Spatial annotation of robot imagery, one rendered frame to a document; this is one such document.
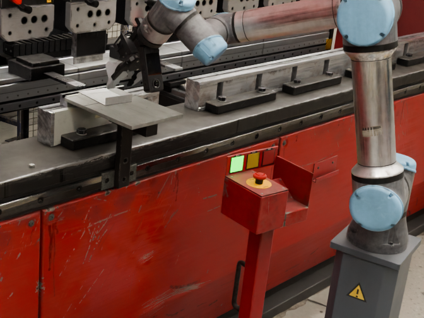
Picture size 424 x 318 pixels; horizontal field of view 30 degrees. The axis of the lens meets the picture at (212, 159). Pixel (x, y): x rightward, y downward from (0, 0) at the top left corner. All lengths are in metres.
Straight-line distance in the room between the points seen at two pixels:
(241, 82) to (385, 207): 0.99
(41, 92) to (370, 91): 1.06
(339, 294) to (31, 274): 0.78
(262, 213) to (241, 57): 0.97
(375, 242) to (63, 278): 0.82
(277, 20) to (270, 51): 1.26
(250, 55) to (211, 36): 1.24
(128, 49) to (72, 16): 0.17
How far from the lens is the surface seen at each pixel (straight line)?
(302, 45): 3.32
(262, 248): 2.33
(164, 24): 1.86
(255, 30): 1.91
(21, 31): 1.95
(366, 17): 1.67
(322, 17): 1.86
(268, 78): 2.73
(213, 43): 1.82
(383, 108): 1.74
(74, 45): 2.12
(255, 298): 2.42
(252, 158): 2.30
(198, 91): 2.47
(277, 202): 2.21
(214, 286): 2.69
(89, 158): 2.06
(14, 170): 1.97
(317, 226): 3.08
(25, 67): 2.30
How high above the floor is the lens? 1.64
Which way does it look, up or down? 21 degrees down
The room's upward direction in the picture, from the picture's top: 6 degrees clockwise
